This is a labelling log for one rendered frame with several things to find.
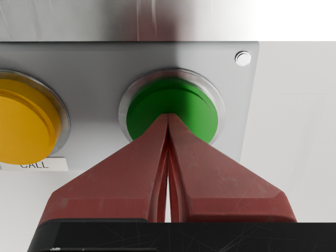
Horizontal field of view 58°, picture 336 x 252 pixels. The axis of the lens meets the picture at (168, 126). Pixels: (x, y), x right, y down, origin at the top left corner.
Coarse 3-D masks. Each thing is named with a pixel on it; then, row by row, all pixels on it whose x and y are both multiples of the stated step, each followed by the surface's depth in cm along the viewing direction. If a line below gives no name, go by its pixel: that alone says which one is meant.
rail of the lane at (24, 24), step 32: (0, 0) 11; (32, 0) 11; (64, 0) 11; (96, 0) 11; (128, 0) 11; (160, 0) 11; (192, 0) 11; (224, 0) 11; (256, 0) 11; (288, 0) 11; (320, 0) 11; (0, 32) 12; (32, 32) 12; (64, 32) 11; (96, 32) 11; (128, 32) 11; (160, 32) 11; (192, 32) 11; (224, 32) 11; (256, 32) 11; (288, 32) 11; (320, 32) 11
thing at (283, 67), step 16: (272, 48) 22; (288, 48) 22; (304, 48) 22; (320, 48) 22; (256, 64) 23; (272, 64) 23; (288, 64) 23; (304, 64) 23; (320, 64) 23; (256, 80) 24; (272, 80) 24; (288, 80) 24; (304, 80) 24; (320, 80) 24
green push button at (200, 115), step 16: (160, 80) 12; (176, 80) 12; (144, 96) 12; (160, 96) 12; (176, 96) 12; (192, 96) 12; (208, 96) 13; (128, 112) 13; (144, 112) 13; (160, 112) 13; (176, 112) 13; (192, 112) 13; (208, 112) 13; (128, 128) 13; (144, 128) 13; (192, 128) 13; (208, 128) 13
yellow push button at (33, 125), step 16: (0, 80) 12; (0, 96) 12; (16, 96) 12; (32, 96) 12; (0, 112) 12; (16, 112) 12; (32, 112) 12; (48, 112) 13; (0, 128) 13; (16, 128) 13; (32, 128) 13; (48, 128) 13; (0, 144) 13; (16, 144) 13; (32, 144) 13; (48, 144) 13; (0, 160) 14; (16, 160) 14; (32, 160) 14
